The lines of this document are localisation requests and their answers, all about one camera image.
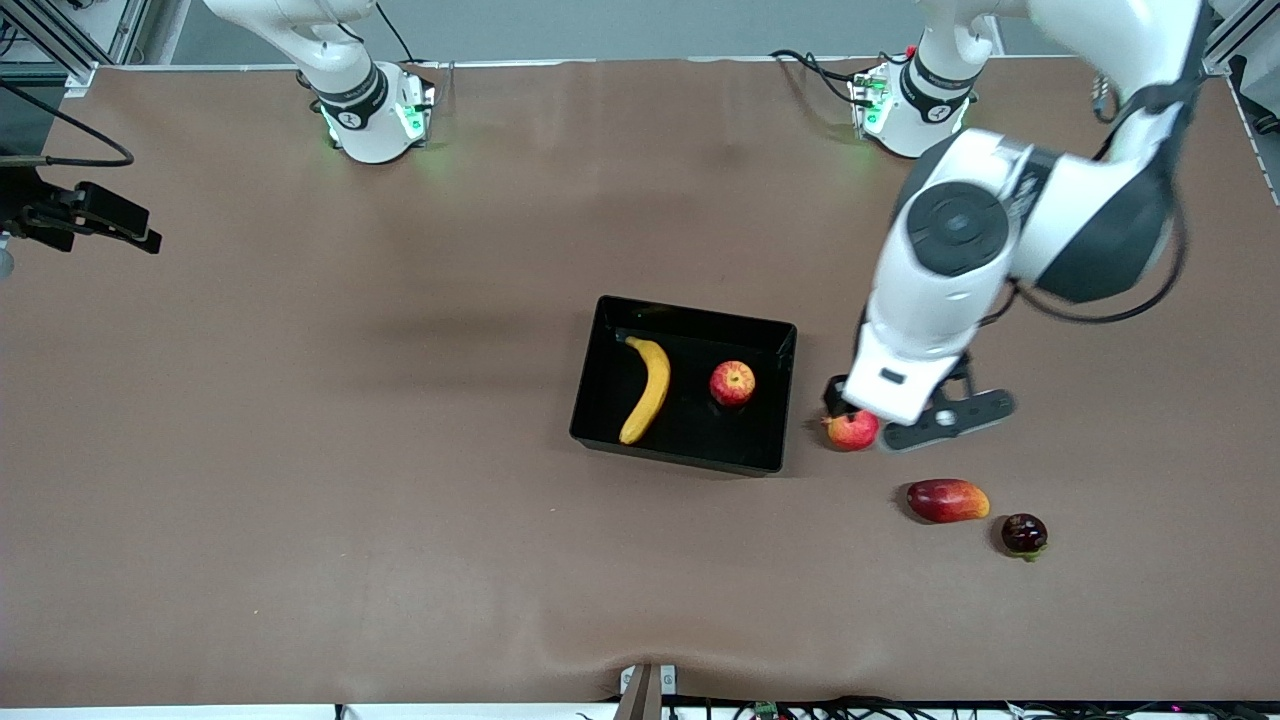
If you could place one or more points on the brown table cover mat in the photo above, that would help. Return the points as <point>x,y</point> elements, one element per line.
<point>400,400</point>

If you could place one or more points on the red apple left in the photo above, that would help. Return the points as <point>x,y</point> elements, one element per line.
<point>850,432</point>

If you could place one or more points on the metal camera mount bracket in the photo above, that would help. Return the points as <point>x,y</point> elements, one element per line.
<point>645,690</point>

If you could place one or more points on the red yellow apple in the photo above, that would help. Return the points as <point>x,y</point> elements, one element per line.
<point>732,384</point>

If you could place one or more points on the aluminium frame profile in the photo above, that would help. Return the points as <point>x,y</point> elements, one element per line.
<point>1235,30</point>
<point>130,25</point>

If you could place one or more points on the black plastic box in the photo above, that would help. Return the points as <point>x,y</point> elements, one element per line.
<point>690,430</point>

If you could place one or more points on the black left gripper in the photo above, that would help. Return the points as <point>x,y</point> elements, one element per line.
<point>834,394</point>

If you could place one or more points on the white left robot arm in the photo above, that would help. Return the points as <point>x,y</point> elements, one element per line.
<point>930,300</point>

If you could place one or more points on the red yellow mango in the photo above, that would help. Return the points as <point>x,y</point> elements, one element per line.
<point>945,501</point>

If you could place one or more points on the yellow banana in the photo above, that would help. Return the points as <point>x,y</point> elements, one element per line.
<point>655,385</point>

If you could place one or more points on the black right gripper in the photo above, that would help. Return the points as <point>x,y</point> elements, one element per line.
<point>22,205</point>

